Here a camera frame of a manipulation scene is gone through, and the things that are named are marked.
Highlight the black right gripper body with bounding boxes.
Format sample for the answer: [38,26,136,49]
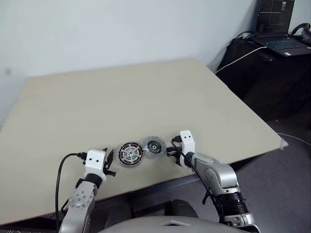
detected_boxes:
[173,143,185,167]

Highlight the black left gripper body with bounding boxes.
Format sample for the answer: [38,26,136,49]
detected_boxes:
[104,167,117,179]

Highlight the black spoked rotor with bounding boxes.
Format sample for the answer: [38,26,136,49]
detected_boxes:
[120,143,141,166]

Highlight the grey motor housing copper windings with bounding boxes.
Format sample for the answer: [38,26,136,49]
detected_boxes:
[118,142,143,168]

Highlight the grey round motor lid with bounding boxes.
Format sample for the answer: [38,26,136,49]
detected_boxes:
[141,135,167,161]

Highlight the silver robot torso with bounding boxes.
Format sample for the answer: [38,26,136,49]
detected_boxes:
[97,216,243,233]

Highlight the black side desk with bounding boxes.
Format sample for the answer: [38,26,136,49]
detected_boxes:
[215,37,311,122]

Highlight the black open laptop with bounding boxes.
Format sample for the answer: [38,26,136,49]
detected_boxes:
[247,0,311,58]

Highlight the black headset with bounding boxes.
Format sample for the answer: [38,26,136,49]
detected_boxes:
[291,23,311,47]

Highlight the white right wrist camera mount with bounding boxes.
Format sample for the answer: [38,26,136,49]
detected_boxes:
[178,130,196,168]

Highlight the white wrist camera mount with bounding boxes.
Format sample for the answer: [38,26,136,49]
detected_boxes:
[84,150,107,182]
[178,130,196,168]

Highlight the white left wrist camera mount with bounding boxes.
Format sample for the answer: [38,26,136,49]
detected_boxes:
[84,150,107,182]

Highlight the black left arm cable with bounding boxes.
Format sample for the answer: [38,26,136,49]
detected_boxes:
[55,152,87,233]

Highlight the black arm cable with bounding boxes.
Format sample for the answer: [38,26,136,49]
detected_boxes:
[171,140,228,226]
[55,152,87,233]

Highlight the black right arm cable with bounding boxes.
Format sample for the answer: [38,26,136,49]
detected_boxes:
[171,140,228,226]

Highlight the white cable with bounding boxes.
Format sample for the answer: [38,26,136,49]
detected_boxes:
[215,46,268,73]

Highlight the black laptop cable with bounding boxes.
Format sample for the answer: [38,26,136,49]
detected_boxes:
[237,31,256,41]

